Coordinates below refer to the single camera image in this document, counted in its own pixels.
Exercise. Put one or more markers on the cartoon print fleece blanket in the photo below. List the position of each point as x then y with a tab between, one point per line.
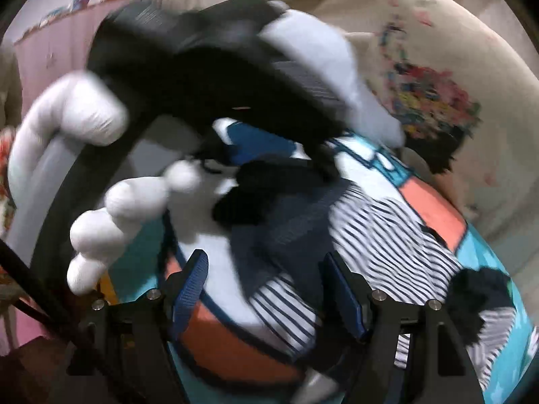
224	340

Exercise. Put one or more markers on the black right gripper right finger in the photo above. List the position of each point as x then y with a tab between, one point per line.
396	352

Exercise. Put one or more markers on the navy white striped pants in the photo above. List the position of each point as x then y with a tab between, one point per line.
281	219

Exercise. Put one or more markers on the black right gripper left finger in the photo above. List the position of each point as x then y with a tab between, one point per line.
125	355

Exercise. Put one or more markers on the pink cabinet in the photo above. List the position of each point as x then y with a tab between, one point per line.
58	48

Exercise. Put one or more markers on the floral print cream cushion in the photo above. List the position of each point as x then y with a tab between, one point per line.
466	101

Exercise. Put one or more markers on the white gloved left hand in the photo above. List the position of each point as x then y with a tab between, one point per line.
81	106

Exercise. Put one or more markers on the light grey plush toy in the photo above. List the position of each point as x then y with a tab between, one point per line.
324	50

